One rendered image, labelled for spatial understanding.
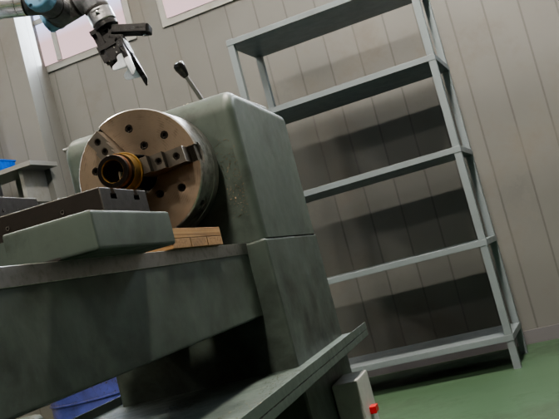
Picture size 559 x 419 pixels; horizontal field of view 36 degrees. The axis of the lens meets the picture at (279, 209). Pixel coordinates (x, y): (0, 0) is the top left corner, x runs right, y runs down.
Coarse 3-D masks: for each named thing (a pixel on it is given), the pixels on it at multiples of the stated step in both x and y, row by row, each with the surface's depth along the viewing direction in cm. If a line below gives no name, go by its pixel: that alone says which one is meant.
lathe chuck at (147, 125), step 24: (120, 120) 203; (144, 120) 201; (168, 120) 200; (120, 144) 203; (144, 144) 202; (168, 144) 200; (192, 144) 198; (96, 168) 204; (192, 168) 198; (168, 192) 200; (192, 192) 198; (192, 216) 201
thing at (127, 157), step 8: (104, 160) 188; (112, 160) 192; (120, 160) 187; (128, 160) 190; (136, 160) 192; (104, 168) 191; (112, 168) 194; (128, 168) 187; (136, 168) 190; (104, 176) 189; (112, 176) 194; (128, 176) 187; (136, 176) 190; (104, 184) 188; (112, 184) 187; (120, 184) 187; (128, 184) 190; (136, 184) 192
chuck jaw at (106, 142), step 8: (96, 136) 200; (104, 136) 200; (88, 144) 200; (96, 144) 200; (104, 144) 197; (112, 144) 200; (104, 152) 198; (112, 152) 194; (120, 152) 198; (120, 168) 198
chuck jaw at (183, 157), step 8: (160, 152) 194; (168, 152) 195; (176, 152) 195; (184, 152) 195; (192, 152) 198; (144, 160) 193; (152, 160) 194; (160, 160) 194; (168, 160) 195; (176, 160) 195; (184, 160) 194; (192, 160) 198; (144, 168) 192; (152, 168) 194; (160, 168) 194; (168, 168) 196; (176, 168) 199; (152, 176) 199
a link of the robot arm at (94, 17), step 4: (104, 4) 246; (96, 8) 245; (100, 8) 246; (104, 8) 246; (108, 8) 247; (88, 12) 246; (92, 12) 246; (96, 12) 245; (100, 12) 246; (104, 12) 246; (108, 12) 246; (112, 12) 248; (88, 16) 247; (92, 16) 246; (96, 16) 245; (100, 16) 245; (104, 16) 245; (108, 16) 246; (112, 16) 247; (92, 20) 246; (96, 20) 245; (100, 20) 245; (92, 24) 247
